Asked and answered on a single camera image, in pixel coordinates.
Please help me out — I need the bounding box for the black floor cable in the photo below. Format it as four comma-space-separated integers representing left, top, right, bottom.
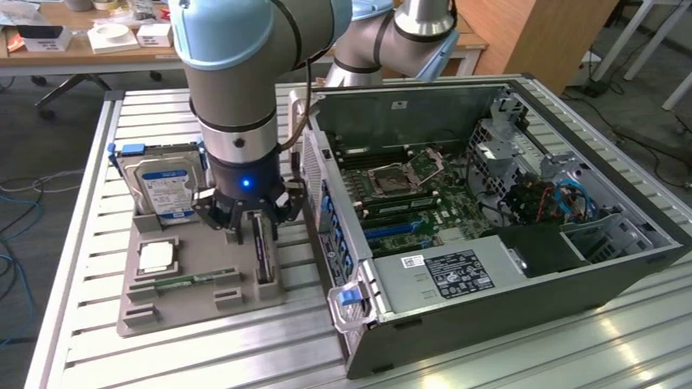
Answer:
561, 48, 692, 187

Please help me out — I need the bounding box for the silver perforated drive bracket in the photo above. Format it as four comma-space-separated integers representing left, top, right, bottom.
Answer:
558, 212, 656, 265

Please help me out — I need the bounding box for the blue expansion slot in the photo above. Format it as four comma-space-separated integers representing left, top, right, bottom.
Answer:
364, 220, 424, 241

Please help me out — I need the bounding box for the low-profile graphics card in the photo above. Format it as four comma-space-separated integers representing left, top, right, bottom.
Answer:
249, 210, 277, 284

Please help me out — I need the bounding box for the white table frame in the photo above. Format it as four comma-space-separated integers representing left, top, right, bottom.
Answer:
588, 0, 692, 111

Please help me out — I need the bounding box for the red disk wire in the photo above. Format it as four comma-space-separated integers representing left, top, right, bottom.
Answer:
532, 182, 558, 223

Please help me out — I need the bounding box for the white square dish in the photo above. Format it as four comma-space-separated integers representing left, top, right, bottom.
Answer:
85, 23, 140, 55

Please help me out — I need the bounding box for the green RAM stick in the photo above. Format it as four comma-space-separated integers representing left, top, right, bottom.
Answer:
129, 267, 238, 291

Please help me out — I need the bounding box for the black plastic shroud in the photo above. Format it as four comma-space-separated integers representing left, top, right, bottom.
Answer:
494, 224, 590, 279

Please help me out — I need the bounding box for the wooden cabinet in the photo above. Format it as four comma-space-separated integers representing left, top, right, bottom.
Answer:
466, 0, 621, 95

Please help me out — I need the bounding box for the silver CPU chip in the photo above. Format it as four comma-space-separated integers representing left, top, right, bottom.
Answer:
137, 242, 174, 271

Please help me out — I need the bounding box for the silver disk bay cage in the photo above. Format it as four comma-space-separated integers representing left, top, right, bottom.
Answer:
466, 117, 593, 203

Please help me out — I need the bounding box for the black wire bundle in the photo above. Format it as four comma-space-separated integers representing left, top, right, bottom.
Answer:
496, 182, 541, 226

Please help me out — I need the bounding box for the CPU socket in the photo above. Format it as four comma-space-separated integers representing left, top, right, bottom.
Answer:
366, 165, 408, 196

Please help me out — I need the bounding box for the green motherboard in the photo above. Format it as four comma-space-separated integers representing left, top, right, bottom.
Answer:
322, 133, 498, 260

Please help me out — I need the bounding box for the dark grey PC case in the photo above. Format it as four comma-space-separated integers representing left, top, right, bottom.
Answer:
289, 72, 685, 380

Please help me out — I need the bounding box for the metal socket cover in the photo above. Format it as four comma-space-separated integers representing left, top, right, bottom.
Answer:
405, 146, 449, 179

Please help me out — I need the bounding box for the dark RAM stick white label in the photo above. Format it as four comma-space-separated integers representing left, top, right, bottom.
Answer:
366, 197, 440, 216

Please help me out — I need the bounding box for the white floor cable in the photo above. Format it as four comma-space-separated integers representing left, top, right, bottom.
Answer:
0, 169, 85, 195

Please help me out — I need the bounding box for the white box black lid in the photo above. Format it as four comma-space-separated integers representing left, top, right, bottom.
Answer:
14, 24, 73, 53

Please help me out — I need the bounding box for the hard disk in blue carrier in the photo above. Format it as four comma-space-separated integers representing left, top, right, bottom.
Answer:
106, 139, 209, 226

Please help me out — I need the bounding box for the wooden desk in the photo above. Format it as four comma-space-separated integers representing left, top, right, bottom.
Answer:
0, 0, 490, 121

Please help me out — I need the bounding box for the blue case latch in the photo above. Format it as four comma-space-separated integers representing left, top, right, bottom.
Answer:
334, 288, 362, 312

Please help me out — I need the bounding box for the clear plastic bag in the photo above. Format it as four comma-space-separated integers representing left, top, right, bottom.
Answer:
129, 0, 158, 21

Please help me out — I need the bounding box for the blue floor cable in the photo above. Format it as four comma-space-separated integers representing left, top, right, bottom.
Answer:
0, 194, 42, 348

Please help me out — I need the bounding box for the small white labelled box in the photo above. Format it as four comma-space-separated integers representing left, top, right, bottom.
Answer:
134, 23, 174, 49

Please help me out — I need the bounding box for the blue disk wire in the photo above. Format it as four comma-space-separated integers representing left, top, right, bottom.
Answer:
554, 177, 600, 223

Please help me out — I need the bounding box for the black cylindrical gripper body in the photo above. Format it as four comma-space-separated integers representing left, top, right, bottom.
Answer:
206, 152, 289, 207

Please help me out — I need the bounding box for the grey plastic parts rack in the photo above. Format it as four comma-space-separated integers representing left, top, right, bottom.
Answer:
116, 194, 288, 340

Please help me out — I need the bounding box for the grey power supply unit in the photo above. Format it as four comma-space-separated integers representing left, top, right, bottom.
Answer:
370, 237, 529, 316

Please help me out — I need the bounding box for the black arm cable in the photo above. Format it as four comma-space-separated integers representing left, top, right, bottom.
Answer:
273, 48, 321, 179

